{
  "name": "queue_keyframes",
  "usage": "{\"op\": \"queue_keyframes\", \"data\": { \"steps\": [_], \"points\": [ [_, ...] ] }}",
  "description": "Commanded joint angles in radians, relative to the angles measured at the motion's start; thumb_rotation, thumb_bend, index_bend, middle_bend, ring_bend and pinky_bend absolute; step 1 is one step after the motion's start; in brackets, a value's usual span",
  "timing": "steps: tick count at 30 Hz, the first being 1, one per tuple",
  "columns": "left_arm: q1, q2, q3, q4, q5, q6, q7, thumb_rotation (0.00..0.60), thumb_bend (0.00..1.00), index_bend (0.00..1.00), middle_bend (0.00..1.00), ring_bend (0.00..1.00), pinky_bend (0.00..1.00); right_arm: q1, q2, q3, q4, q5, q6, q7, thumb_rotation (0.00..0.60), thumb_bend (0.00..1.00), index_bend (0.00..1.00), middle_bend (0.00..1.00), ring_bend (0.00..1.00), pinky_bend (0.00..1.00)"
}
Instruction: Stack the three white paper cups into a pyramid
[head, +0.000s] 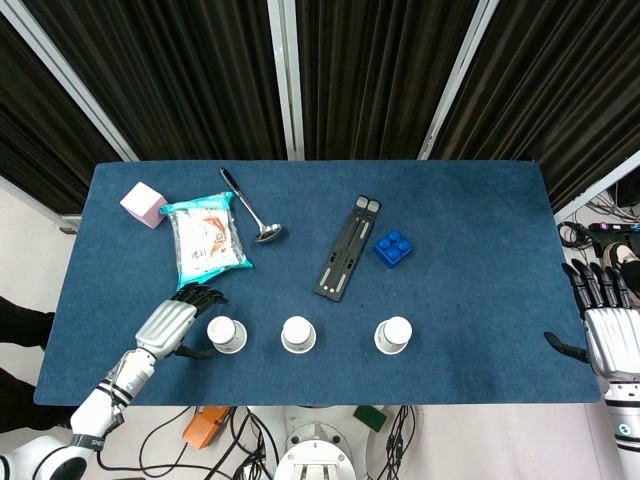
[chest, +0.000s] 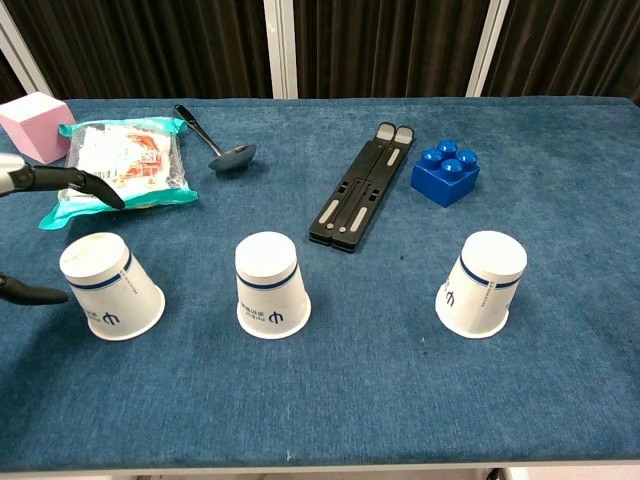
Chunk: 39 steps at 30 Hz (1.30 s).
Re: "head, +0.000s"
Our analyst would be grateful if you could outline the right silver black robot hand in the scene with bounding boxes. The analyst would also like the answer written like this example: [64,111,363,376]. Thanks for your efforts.
[543,260,640,384]

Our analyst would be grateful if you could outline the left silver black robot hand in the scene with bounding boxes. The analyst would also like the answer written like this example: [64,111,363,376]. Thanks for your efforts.
[134,282,230,362]

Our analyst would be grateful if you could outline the white paper cup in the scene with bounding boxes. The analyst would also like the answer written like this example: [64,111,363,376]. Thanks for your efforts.
[205,315,249,355]
[374,316,414,356]
[280,315,318,354]

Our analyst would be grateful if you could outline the beige black shoe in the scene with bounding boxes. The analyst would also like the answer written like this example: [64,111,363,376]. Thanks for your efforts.
[602,243,640,281]

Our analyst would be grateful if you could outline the teal clear snack packet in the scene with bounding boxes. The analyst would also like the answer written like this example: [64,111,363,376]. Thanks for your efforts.
[158,191,255,292]

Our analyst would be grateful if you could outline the orange device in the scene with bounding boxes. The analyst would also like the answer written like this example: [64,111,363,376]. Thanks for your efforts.
[181,405,232,450]

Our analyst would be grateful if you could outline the black power strip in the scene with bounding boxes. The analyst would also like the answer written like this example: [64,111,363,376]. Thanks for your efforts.
[588,221,640,237]

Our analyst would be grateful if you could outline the pink cube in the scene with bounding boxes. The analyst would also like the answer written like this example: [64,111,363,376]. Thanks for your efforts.
[119,181,168,230]

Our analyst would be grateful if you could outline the black clothed person leg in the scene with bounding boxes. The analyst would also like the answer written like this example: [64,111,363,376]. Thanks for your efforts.
[0,295,57,352]

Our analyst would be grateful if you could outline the blue table cloth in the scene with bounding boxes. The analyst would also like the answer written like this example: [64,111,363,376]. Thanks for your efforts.
[32,159,602,407]

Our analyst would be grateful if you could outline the black folding laptop stand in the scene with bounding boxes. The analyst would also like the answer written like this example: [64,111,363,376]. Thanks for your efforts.
[313,195,382,303]

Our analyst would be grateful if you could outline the white robot torso base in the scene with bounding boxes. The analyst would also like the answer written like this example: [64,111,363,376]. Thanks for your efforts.
[247,405,426,480]

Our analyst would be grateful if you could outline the black pleated curtain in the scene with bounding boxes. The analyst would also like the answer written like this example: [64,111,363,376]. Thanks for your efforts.
[22,0,289,162]
[430,0,640,214]
[294,0,482,161]
[0,14,123,216]

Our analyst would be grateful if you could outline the green box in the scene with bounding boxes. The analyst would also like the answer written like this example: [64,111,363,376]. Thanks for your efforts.
[353,405,389,433]

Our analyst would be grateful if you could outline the blue building block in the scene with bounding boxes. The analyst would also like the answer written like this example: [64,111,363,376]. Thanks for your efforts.
[372,228,416,270]

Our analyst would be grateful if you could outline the black cable coil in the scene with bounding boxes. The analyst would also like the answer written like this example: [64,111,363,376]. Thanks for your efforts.
[557,222,597,250]

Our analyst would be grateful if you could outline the black floor cable loop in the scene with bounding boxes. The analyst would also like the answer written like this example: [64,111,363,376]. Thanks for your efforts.
[97,405,281,480]

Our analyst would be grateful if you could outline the steel ladle with black handle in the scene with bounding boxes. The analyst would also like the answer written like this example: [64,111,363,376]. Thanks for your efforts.
[219,167,285,245]

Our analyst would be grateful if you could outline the white frame post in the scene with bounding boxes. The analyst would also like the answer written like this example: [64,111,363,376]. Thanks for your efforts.
[0,174,82,234]
[553,148,640,225]
[0,0,140,162]
[266,0,306,161]
[417,0,501,161]

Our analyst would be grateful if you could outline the black cable bundle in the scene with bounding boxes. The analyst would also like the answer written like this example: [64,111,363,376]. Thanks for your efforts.
[382,405,420,480]

